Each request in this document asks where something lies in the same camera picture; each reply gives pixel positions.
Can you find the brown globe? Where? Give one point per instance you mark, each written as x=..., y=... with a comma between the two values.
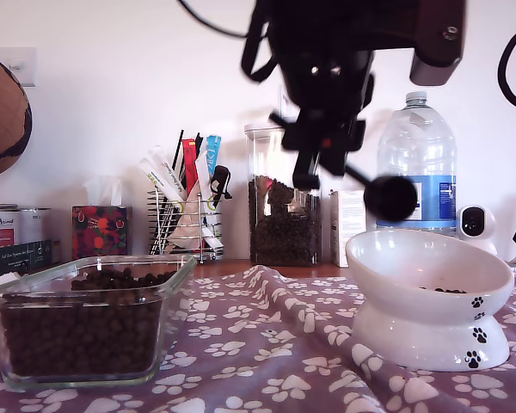
x=4, y=120

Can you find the floral tissue box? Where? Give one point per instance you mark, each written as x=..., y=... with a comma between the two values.
x=101, y=232

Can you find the white paper tissue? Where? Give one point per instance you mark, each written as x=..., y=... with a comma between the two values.
x=105, y=191

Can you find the white wall switch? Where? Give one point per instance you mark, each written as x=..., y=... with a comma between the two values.
x=26, y=64

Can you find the white sachet green print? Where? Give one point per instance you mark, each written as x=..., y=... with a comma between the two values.
x=163, y=161
x=159, y=185

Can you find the small kibble portion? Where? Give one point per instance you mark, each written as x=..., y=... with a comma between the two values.
x=443, y=291

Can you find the rectangular glass dish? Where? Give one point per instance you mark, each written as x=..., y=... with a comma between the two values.
x=172, y=284

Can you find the black measuring scoop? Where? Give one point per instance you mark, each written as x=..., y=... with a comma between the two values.
x=391, y=198

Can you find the black straw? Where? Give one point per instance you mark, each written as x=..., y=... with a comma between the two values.
x=178, y=155

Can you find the black plastic clip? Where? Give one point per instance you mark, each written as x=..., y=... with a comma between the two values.
x=220, y=180

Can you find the red sachet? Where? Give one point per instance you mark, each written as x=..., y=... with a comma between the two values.
x=191, y=168

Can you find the dark green printed box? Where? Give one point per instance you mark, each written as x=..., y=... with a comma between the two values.
x=13, y=258

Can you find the cat food tin pink label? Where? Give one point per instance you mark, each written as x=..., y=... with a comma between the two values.
x=0, y=226

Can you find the small white round camera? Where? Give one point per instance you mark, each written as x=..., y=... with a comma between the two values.
x=477, y=223

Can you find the small white printed carton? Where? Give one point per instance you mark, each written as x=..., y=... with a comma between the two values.
x=348, y=228

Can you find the blue sachet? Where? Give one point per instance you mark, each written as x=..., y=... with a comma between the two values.
x=214, y=152

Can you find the large clear water bottle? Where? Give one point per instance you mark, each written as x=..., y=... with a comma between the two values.
x=430, y=142

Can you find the clear lidded kibble jar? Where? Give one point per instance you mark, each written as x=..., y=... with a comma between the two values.
x=262, y=155

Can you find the purple paw print cloth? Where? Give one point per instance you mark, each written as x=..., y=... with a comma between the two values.
x=258, y=344

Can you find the brown cat food kibble heap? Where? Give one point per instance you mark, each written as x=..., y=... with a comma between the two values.
x=284, y=232
x=81, y=335

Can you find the white ceramic cat bowl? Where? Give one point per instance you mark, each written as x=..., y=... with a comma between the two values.
x=430, y=314

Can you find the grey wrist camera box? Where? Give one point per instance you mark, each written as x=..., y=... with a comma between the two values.
x=434, y=47

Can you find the plain silver cat food tin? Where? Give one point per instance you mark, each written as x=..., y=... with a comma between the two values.
x=36, y=223

